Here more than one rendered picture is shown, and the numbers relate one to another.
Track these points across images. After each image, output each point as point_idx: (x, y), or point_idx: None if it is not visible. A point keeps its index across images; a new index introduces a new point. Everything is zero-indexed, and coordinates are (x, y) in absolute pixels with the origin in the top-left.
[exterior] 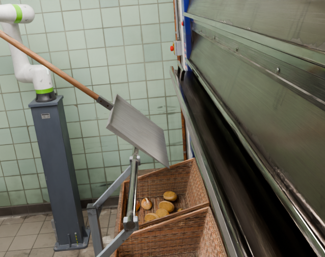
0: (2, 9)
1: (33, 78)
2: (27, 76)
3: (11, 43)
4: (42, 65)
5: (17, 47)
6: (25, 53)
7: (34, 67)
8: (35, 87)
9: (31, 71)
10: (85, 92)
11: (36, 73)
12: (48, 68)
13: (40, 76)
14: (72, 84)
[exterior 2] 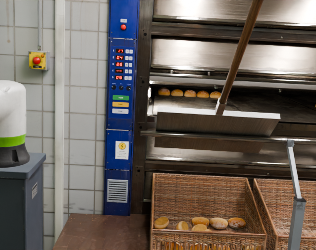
0: None
1: (15, 109)
2: None
3: (255, 22)
4: (241, 56)
5: (253, 28)
6: (248, 38)
7: (11, 84)
8: (16, 132)
9: (12, 93)
10: (229, 93)
11: (23, 97)
12: (240, 62)
13: (26, 104)
14: (231, 84)
